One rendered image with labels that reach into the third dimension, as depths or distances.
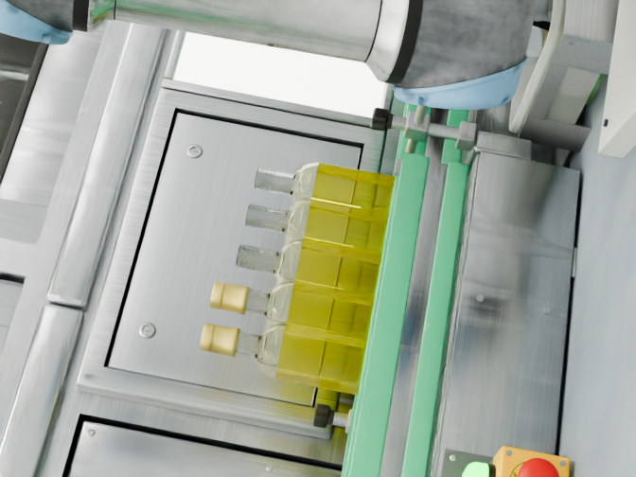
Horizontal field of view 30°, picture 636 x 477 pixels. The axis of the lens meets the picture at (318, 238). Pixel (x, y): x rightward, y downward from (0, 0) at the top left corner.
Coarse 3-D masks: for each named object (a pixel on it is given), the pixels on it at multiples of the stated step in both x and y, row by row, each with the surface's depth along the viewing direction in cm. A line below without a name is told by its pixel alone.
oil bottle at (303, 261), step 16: (304, 240) 148; (288, 256) 147; (304, 256) 147; (320, 256) 147; (336, 256) 147; (352, 256) 147; (368, 256) 148; (288, 272) 146; (304, 272) 146; (320, 272) 146; (336, 272) 146; (352, 272) 146; (368, 272) 147; (336, 288) 146; (352, 288) 146; (368, 288) 146
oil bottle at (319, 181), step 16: (304, 176) 153; (320, 176) 152; (336, 176) 153; (352, 176) 153; (368, 176) 153; (384, 176) 153; (304, 192) 152; (320, 192) 151; (336, 192) 152; (352, 192) 152; (368, 192) 152; (384, 192) 152; (368, 208) 151; (384, 208) 151
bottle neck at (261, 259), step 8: (240, 248) 148; (248, 248) 149; (256, 248) 149; (240, 256) 148; (248, 256) 148; (256, 256) 148; (264, 256) 148; (272, 256) 148; (240, 264) 148; (248, 264) 148; (256, 264) 148; (264, 264) 148; (272, 264) 148; (272, 272) 149
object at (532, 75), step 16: (560, 0) 129; (560, 16) 128; (544, 32) 152; (560, 32) 129; (544, 48) 130; (528, 64) 150; (544, 64) 132; (528, 80) 149; (528, 96) 138; (512, 112) 147; (512, 128) 144
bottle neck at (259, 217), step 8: (248, 208) 151; (256, 208) 151; (264, 208) 151; (272, 208) 151; (248, 216) 150; (256, 216) 150; (264, 216) 150; (272, 216) 150; (280, 216) 150; (248, 224) 151; (256, 224) 151; (264, 224) 151; (272, 224) 151; (280, 224) 150; (280, 232) 151
